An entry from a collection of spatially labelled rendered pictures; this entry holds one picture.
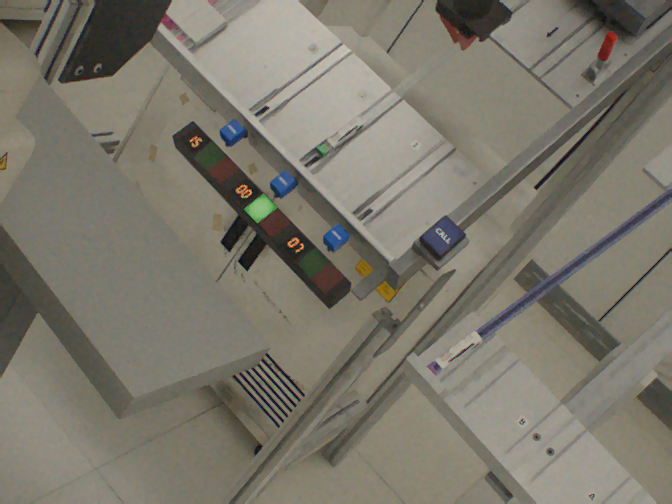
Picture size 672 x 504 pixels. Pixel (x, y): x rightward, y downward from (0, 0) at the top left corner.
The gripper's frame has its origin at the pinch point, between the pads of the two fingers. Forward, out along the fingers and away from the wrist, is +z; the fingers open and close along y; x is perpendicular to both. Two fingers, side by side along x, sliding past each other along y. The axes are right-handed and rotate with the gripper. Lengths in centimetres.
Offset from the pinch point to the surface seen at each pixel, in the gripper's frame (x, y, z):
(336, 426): 46, -25, 43
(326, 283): 41.1, -14.9, 1.6
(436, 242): 27.9, -21.7, -3.8
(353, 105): 19.8, 2.9, 0.6
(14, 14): 27, 124, 94
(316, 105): 23.8, 6.4, 0.6
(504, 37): -5.8, -3.5, 0.6
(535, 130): -91, 20, 154
